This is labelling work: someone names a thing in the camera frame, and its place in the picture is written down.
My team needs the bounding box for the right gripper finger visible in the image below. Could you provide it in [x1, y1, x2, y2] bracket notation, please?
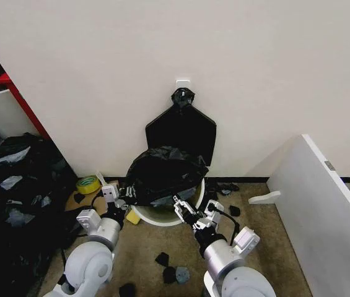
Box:
[185, 200, 201, 216]
[171, 193, 189, 209]

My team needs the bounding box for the white round trash bin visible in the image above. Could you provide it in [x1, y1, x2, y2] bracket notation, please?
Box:
[129, 178, 206, 227]

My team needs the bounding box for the flat black hanging bag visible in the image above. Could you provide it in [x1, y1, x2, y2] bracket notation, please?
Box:
[144, 104, 218, 166]

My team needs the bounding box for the black garbage bag pile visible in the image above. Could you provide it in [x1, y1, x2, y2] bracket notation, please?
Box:
[0, 122, 81, 297]

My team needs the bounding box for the yellow sponge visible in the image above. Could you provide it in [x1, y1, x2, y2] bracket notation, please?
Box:
[125, 209, 142, 225]

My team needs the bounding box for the brown cardboard sheet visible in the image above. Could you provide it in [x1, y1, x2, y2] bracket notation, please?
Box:
[64, 179, 120, 215]

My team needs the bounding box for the yellow tape roll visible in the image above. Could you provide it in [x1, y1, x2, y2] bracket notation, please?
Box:
[75, 174, 98, 195]

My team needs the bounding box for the black crumpled scrap cluster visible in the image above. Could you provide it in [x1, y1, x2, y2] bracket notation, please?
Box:
[208, 181, 241, 199]

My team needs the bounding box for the grey blue plastic scrap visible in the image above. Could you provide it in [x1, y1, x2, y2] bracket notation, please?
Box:
[175, 265, 192, 285]

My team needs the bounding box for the white board panel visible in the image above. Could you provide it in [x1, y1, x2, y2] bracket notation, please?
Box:
[266, 134, 350, 297]

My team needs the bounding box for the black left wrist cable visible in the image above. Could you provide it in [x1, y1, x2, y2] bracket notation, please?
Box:
[90, 194, 108, 215]

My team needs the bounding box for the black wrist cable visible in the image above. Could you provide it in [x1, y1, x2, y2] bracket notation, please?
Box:
[90, 194, 108, 215]
[214, 209, 241, 246]

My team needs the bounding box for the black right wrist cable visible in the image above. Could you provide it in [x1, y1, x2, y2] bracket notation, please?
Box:
[214, 209, 241, 246]

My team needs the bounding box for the white curved plastic bracket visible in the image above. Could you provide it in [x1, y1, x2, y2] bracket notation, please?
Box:
[248, 190, 282, 205]

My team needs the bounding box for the red metal frame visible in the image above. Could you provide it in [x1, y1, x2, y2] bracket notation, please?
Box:
[0, 72, 52, 140]

